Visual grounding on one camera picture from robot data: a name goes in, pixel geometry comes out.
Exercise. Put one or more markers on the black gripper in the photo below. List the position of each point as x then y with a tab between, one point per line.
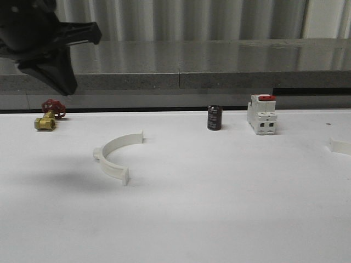
33	37

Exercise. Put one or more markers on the white half pipe clamp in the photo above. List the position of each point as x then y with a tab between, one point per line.
339	146
111	169

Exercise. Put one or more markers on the brass valve red handwheel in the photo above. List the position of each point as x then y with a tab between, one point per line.
53	110

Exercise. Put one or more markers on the grey stone ledge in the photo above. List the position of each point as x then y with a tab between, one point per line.
280	66

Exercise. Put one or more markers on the black cylindrical capacitor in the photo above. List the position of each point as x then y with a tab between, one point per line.
214	117

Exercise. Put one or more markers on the white circuit breaker red switch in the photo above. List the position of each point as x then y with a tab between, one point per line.
261	114

